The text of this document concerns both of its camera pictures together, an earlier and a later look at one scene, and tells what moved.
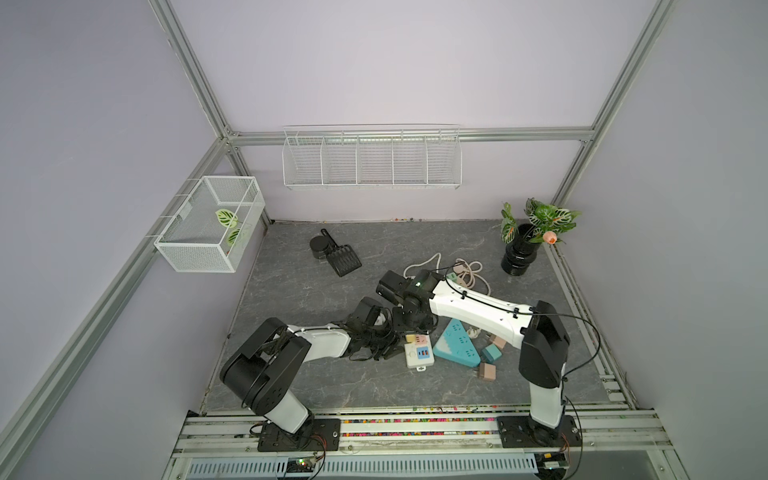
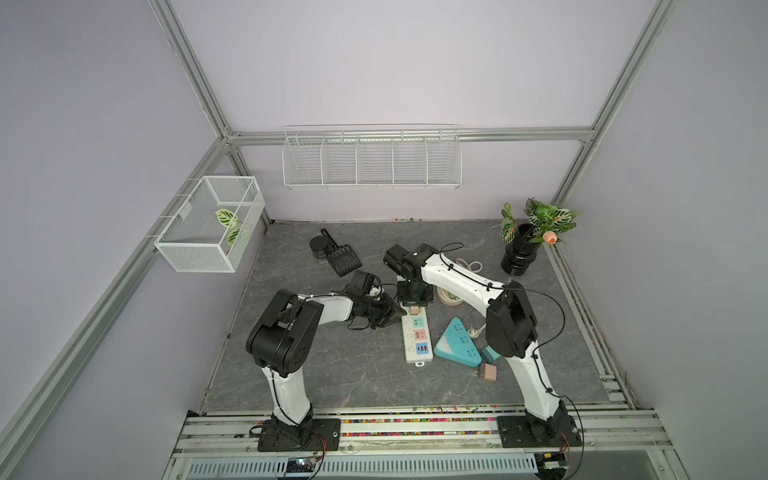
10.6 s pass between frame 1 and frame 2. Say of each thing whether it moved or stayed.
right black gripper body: moved
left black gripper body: moved
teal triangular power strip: stayed
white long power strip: stayed
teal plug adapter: stayed
